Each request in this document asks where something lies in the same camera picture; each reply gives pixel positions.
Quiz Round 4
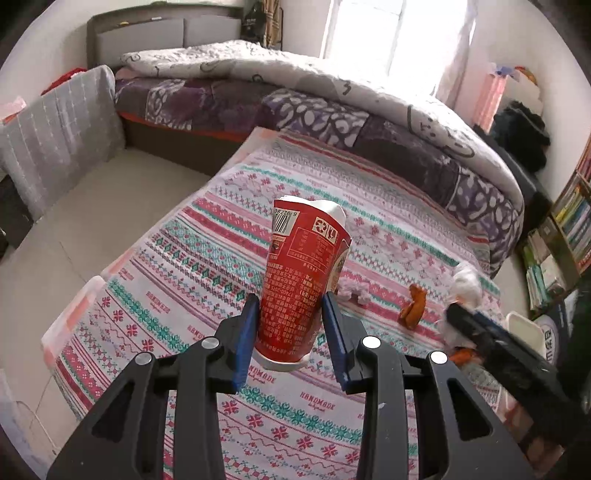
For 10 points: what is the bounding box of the red cloth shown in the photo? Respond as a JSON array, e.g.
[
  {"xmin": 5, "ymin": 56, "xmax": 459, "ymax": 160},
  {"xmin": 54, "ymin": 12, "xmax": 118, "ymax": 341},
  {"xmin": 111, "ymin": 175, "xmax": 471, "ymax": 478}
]
[{"xmin": 44, "ymin": 68, "xmax": 88, "ymax": 94}]

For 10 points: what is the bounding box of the black hanging bag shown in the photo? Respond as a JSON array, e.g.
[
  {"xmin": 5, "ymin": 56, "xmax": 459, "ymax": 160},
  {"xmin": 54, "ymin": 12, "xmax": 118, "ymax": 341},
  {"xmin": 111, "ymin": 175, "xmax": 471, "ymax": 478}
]
[{"xmin": 242, "ymin": 0, "xmax": 264, "ymax": 38}]

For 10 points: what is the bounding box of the white tissue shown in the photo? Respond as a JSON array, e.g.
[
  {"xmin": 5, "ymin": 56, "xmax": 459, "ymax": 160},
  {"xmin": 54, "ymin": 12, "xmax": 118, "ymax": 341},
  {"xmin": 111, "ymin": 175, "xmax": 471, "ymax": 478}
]
[{"xmin": 438, "ymin": 264, "xmax": 483, "ymax": 348}]

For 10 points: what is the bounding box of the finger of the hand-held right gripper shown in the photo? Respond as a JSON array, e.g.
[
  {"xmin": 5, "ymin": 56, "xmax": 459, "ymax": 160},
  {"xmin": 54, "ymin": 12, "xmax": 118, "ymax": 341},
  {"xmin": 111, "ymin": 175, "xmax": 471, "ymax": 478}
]
[{"xmin": 445, "ymin": 302, "xmax": 573, "ymax": 421}]

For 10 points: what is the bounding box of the patterned striped tablecloth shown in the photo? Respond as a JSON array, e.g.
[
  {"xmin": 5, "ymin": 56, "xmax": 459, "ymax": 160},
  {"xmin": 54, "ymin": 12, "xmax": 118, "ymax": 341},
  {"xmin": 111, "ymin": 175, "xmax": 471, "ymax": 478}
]
[{"xmin": 41, "ymin": 127, "xmax": 504, "ymax": 480}]

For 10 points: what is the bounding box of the brown bookshelf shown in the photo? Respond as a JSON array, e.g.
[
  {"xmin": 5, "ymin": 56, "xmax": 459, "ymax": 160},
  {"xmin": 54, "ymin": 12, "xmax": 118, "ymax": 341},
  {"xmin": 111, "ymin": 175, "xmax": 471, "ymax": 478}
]
[{"xmin": 517, "ymin": 138, "xmax": 591, "ymax": 315}]

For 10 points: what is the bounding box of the window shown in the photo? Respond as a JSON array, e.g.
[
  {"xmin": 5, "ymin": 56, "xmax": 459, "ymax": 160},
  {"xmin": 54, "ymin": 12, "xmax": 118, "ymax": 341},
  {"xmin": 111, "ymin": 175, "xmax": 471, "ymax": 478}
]
[{"xmin": 321, "ymin": 0, "xmax": 462, "ymax": 88}]

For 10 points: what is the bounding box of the row of upright books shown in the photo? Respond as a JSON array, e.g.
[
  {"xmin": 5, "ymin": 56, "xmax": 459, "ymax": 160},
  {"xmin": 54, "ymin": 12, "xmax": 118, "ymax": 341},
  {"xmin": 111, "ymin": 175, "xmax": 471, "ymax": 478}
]
[
  {"xmin": 554, "ymin": 180, "xmax": 591, "ymax": 266},
  {"xmin": 577, "ymin": 143, "xmax": 591, "ymax": 186}
]

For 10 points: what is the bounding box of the pink cabinet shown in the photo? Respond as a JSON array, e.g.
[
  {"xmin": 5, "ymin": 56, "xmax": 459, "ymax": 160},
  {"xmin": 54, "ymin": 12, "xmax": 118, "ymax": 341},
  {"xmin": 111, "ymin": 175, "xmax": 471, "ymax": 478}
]
[{"xmin": 475, "ymin": 69, "xmax": 543, "ymax": 134}]

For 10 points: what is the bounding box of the pile of black clothes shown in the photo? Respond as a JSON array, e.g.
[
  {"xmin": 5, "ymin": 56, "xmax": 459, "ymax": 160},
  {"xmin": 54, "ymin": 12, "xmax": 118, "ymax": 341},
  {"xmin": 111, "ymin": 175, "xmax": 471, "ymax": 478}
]
[{"xmin": 489, "ymin": 102, "xmax": 552, "ymax": 172}]

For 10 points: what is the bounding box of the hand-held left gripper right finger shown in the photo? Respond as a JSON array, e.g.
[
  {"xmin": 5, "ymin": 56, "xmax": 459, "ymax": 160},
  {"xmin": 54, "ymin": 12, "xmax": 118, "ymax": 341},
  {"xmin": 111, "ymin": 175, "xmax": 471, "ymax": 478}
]
[{"xmin": 322, "ymin": 292, "xmax": 539, "ymax": 480}]

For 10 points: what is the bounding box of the white plastic trash bin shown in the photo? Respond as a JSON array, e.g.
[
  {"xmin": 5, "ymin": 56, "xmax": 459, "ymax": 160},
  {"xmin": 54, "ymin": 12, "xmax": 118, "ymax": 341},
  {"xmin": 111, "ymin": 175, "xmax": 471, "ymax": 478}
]
[{"xmin": 505, "ymin": 311, "xmax": 546, "ymax": 343}]

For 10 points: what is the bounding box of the stack of books on floor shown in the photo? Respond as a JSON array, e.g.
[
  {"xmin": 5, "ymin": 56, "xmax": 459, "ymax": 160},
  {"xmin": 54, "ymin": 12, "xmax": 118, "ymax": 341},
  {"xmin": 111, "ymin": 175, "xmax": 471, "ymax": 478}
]
[{"xmin": 522, "ymin": 231, "xmax": 567, "ymax": 311}]

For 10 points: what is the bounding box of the black bench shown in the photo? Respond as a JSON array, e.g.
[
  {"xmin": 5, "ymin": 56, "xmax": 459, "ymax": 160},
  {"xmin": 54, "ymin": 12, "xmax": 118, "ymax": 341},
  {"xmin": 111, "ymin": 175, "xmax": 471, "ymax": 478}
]
[{"xmin": 517, "ymin": 161, "xmax": 556, "ymax": 214}]

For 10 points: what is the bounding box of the grey quilted cover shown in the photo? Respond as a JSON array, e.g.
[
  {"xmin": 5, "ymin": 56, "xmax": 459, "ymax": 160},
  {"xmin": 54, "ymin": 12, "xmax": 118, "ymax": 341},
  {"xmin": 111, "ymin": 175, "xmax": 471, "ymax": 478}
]
[{"xmin": 0, "ymin": 65, "xmax": 125, "ymax": 221}]

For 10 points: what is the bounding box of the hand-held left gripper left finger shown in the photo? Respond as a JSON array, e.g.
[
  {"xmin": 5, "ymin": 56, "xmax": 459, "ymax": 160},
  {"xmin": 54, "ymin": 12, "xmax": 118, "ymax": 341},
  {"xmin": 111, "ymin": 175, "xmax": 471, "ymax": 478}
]
[{"xmin": 46, "ymin": 293, "xmax": 260, "ymax": 480}]

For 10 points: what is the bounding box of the bed frame with grey headboard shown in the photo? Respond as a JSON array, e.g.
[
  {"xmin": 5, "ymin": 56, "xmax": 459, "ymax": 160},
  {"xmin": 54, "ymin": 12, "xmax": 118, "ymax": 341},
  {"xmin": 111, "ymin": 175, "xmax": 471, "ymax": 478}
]
[{"xmin": 88, "ymin": 4, "xmax": 252, "ymax": 162}]

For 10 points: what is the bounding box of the plaid coat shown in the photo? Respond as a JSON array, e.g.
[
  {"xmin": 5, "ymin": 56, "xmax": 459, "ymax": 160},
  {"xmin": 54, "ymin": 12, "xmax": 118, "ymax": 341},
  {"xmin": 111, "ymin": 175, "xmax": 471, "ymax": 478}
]
[{"xmin": 261, "ymin": 0, "xmax": 283, "ymax": 49}]

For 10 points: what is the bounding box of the red paper cup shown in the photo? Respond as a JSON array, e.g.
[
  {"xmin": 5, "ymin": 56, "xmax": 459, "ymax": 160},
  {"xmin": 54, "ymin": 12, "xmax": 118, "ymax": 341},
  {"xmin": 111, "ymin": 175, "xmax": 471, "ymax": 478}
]
[{"xmin": 255, "ymin": 195, "xmax": 352, "ymax": 372}]

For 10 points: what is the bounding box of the light patterned curtain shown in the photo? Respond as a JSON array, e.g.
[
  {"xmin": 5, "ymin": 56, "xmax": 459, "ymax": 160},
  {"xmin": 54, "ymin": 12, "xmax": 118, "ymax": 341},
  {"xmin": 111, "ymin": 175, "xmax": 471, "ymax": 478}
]
[{"xmin": 434, "ymin": 0, "xmax": 479, "ymax": 108}]

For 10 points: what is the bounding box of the purple patterned blanket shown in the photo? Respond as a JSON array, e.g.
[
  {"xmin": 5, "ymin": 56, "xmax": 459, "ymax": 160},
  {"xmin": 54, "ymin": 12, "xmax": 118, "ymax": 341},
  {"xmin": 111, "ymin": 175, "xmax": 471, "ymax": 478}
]
[{"xmin": 115, "ymin": 76, "xmax": 525, "ymax": 278}]

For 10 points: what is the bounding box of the white printed quilt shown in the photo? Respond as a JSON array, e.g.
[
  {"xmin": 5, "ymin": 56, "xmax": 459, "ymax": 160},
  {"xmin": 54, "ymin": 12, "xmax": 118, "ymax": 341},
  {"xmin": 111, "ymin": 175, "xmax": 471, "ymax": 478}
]
[{"xmin": 121, "ymin": 39, "xmax": 525, "ymax": 204}]

